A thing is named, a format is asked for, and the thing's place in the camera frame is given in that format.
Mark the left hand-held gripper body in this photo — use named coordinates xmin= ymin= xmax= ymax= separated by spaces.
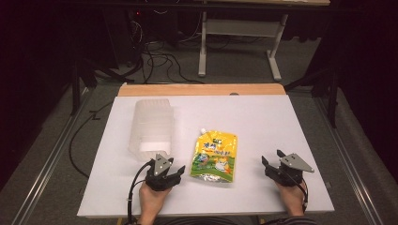
xmin=145 ymin=153 xmax=182 ymax=192

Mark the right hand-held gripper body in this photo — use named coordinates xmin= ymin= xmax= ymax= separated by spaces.
xmin=265 ymin=152 xmax=315 ymax=188

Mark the clear plastic container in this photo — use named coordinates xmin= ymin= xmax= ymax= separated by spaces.
xmin=128 ymin=97 xmax=175 ymax=162

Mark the yellow spouted pouch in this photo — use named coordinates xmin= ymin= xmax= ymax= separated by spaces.
xmin=189 ymin=127 xmax=238 ymax=184

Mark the person's right hand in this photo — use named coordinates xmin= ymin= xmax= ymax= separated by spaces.
xmin=275 ymin=181 xmax=307 ymax=217

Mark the person's left hand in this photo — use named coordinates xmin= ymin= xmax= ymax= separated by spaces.
xmin=138 ymin=182 xmax=172 ymax=219

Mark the white table mat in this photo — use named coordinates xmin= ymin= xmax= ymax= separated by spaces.
xmin=76 ymin=95 xmax=335 ymax=218

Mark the black metal stand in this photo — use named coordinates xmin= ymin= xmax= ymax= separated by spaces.
xmin=69 ymin=58 xmax=136 ymax=117
xmin=283 ymin=66 xmax=342 ymax=128

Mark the dark computer tower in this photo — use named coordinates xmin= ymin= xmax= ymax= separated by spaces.
xmin=102 ymin=8 xmax=146 ymax=69

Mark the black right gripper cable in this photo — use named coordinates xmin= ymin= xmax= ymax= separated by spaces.
xmin=285 ymin=170 xmax=310 ymax=214

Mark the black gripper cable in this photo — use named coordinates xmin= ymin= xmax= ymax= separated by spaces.
xmin=126 ymin=161 xmax=152 ymax=225
xmin=285 ymin=170 xmax=310 ymax=214

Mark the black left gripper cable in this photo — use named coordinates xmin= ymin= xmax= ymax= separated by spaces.
xmin=126 ymin=161 xmax=152 ymax=225

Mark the metal floor rail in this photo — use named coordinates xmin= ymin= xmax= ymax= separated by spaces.
xmin=10 ymin=87 xmax=92 ymax=225
xmin=314 ymin=96 xmax=387 ymax=225

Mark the long black floor cable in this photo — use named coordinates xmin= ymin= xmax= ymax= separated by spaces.
xmin=68 ymin=100 xmax=115 ymax=180

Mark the tangle of black floor cables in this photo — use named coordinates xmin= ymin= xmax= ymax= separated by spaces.
xmin=127 ymin=18 xmax=206 ymax=85

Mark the white metal desk frame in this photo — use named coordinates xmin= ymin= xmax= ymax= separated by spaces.
xmin=197 ymin=10 xmax=289 ymax=83

